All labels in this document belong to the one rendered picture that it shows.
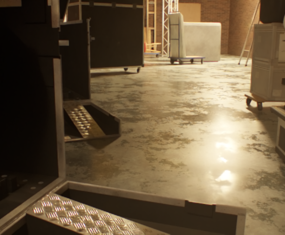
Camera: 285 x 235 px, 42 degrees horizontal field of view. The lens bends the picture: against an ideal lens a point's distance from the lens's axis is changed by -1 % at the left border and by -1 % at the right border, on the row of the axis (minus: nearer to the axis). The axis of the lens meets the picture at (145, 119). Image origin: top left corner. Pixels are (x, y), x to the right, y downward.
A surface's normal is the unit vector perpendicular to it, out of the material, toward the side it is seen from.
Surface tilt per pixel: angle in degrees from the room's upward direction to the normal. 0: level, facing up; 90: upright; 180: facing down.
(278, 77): 90
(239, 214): 90
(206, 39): 89
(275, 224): 0
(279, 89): 90
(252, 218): 0
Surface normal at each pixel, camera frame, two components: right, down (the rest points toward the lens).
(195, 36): 0.15, 0.21
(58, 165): -0.28, 0.21
